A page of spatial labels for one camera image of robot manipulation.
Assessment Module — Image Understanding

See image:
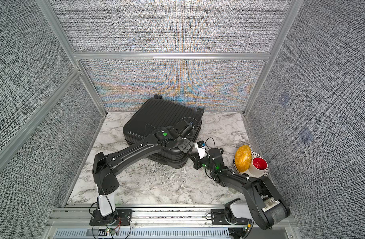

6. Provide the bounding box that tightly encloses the black ribbed hard-shell suitcase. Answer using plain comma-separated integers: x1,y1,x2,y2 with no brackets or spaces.
122,94,205,170

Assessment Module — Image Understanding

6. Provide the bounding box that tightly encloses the white patterned plate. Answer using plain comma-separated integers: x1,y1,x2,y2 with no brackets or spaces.
233,151,269,178

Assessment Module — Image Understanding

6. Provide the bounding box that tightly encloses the red and white cup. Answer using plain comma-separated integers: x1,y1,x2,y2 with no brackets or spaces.
249,157,269,177

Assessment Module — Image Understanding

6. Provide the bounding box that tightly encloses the aluminium cage frame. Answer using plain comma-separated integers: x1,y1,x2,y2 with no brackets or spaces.
0,0,305,183

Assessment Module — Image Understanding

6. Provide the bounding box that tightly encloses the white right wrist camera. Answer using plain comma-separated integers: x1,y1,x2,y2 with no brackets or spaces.
194,140,206,159

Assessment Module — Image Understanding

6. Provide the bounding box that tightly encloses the yellow mesh-wrapped bread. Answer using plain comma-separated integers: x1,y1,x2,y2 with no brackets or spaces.
234,145,252,172

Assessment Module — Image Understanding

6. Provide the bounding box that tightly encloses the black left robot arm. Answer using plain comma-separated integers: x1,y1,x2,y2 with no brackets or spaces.
92,118,201,217

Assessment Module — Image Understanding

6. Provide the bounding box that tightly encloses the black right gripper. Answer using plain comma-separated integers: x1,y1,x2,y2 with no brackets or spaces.
189,152,216,174

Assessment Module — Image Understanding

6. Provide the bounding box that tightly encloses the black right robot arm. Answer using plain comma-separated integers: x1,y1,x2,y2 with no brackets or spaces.
189,147,291,230

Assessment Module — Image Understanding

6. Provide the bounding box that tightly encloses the aluminium front rail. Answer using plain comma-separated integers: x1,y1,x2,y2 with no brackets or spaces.
41,205,301,239

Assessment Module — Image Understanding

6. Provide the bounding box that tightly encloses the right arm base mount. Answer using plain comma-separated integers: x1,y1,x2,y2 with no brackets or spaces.
210,198,253,225

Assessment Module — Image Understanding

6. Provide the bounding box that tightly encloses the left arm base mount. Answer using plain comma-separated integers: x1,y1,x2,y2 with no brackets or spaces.
89,209,133,226

